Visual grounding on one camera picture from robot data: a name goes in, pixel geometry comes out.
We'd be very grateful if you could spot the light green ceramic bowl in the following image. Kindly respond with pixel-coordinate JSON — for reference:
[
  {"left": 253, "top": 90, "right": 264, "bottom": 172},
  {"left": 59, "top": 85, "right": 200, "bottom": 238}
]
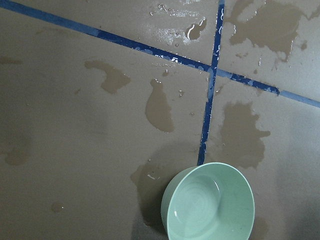
[{"left": 160, "top": 162, "right": 255, "bottom": 240}]

